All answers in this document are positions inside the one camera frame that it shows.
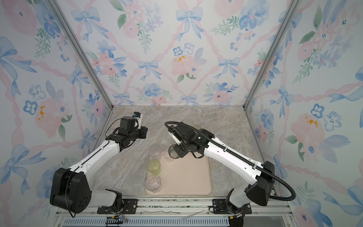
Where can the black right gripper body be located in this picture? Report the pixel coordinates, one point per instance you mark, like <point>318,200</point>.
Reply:
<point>182,150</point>

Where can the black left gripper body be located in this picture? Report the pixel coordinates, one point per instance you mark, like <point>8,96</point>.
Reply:
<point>141,133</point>

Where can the grey smoked plastic cup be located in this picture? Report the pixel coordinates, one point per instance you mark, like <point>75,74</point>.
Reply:
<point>172,153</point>

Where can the clear plastic cup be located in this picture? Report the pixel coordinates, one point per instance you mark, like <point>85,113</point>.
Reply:
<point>153,183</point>
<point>167,155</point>
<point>155,151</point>

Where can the light green plastic cup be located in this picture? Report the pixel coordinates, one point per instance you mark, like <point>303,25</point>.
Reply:
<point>154,167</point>

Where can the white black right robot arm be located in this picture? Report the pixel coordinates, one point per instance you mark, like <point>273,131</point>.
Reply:
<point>255,173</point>

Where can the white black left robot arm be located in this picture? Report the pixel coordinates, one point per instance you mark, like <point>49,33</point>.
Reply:
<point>70,189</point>

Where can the beige plastic tray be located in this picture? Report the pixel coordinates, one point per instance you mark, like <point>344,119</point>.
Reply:
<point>185,176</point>

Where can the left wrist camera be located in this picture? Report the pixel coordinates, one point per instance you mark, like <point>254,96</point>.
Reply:
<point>138,117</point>

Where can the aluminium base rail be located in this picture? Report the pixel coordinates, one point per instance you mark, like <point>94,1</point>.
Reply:
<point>179,212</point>

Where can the aluminium corner post left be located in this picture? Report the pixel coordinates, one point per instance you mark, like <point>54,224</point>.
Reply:
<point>61,19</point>

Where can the aluminium corner post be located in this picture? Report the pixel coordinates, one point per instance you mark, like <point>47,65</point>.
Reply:
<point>61,19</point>
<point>290,13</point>

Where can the aluminium corner post right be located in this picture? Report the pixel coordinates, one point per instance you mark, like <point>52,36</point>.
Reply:
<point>290,13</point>

